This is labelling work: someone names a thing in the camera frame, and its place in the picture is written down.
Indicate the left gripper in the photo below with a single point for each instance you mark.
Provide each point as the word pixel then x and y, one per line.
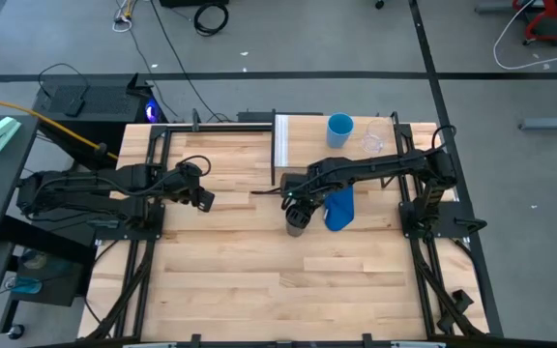
pixel 187 192

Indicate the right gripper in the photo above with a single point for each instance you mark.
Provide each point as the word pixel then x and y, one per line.
pixel 305 193

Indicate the blue plastic cup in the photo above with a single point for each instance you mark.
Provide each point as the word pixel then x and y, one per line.
pixel 339 136

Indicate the clear glass mug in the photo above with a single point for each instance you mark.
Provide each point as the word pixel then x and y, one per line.
pixel 374 140

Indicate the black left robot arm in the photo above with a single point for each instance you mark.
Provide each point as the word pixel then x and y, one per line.
pixel 66 193

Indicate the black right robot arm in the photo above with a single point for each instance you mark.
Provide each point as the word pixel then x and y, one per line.
pixel 380 164

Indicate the blue cloth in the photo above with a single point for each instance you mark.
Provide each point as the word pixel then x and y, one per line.
pixel 339 212

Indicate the black computer tower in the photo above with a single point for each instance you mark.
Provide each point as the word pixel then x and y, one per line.
pixel 99 104

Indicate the black under-desk stand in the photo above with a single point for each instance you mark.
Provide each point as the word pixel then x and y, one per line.
pixel 51 285

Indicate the white LED light bar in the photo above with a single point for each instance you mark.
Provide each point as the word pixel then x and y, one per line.
pixel 419 345

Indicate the blue bottle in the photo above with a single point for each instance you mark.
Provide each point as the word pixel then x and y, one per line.
pixel 24 285

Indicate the mint green stapler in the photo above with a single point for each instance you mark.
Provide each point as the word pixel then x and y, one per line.
pixel 0 134

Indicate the grey metal floor foot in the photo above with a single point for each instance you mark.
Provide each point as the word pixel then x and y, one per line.
pixel 554 123

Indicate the red chair base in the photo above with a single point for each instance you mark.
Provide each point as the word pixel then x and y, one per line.
pixel 549 26

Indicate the black table frame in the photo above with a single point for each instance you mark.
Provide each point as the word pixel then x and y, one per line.
pixel 220 128

